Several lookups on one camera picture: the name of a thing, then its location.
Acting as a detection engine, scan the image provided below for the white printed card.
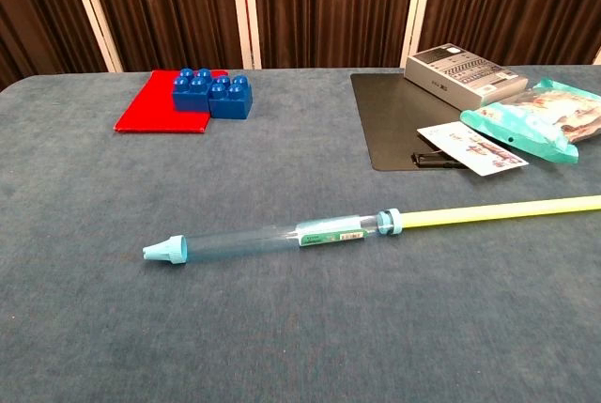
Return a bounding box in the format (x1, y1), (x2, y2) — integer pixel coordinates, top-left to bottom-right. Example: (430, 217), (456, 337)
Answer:
(416, 121), (530, 178)

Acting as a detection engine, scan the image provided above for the grey printed cardboard box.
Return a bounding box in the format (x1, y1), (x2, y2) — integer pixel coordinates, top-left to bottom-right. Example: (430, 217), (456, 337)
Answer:
(404, 42), (530, 112)

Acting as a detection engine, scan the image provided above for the black clipboard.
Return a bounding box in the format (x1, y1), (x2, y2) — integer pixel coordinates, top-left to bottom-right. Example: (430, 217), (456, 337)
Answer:
(350, 72), (471, 172)

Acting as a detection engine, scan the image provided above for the red flat board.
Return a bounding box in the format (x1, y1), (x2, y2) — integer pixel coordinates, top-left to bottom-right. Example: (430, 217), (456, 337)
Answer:
(113, 69), (226, 134)

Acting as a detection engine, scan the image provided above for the blue table cloth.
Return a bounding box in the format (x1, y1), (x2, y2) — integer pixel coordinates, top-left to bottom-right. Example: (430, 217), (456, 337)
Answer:
(0, 63), (601, 403)

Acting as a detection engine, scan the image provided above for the blue toy building block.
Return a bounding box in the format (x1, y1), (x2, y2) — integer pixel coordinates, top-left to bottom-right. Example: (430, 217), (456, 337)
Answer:
(172, 67), (215, 114)
(208, 74), (254, 120)

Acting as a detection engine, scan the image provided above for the teal snack bag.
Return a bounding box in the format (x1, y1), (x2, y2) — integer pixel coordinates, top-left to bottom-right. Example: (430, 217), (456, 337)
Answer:
(459, 77), (601, 165)

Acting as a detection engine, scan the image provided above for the yellow tube with blue cap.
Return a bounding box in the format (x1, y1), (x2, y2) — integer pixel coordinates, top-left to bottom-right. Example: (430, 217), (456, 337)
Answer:
(143, 208), (403, 266)

